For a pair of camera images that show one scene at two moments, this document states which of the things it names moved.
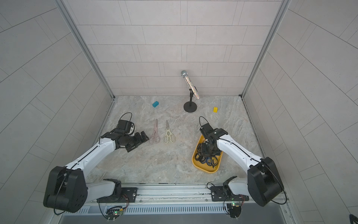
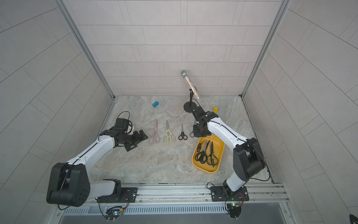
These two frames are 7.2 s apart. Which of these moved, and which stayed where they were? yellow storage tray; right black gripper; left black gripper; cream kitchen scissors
Moved: right black gripper
Stayed: yellow storage tray; cream kitchen scissors; left black gripper
